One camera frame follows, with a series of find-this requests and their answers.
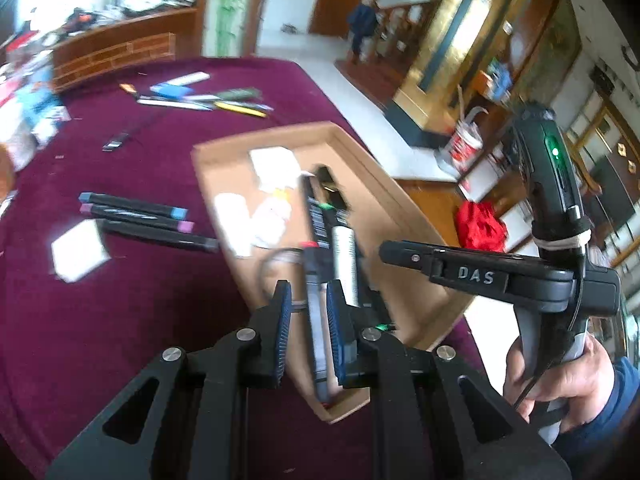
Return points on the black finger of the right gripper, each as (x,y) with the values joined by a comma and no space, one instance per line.
(425,258)

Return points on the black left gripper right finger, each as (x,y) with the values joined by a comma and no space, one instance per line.
(433,418)

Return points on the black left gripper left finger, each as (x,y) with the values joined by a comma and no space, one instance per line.
(184,416)

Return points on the black marker grey cap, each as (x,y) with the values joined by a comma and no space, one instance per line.
(159,236)

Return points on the black marker blue cap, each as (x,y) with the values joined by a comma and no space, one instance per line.
(161,210)

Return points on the white power adapter plug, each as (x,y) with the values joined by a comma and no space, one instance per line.
(276,168)

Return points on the small white plastic bottle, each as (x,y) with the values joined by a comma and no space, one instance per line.
(233,218)

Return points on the person right hand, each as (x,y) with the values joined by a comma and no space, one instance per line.
(586,383)

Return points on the red cloth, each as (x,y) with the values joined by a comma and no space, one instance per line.
(479,228)

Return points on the black electrical tape roll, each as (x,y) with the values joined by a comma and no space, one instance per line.
(283,264)

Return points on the cardboard tray box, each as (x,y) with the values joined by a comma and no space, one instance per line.
(362,208)

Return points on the black marker pink cap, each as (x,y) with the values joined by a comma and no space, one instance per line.
(115,214)

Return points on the white charger block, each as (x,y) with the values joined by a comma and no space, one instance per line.
(78,251)

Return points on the green pen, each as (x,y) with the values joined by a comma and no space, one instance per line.
(238,94)

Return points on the person in blue jacket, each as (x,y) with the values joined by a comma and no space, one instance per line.
(362,22)

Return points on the blue white pen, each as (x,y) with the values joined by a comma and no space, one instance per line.
(171,91)

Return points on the black pen on table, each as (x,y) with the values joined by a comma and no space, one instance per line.
(127,134)

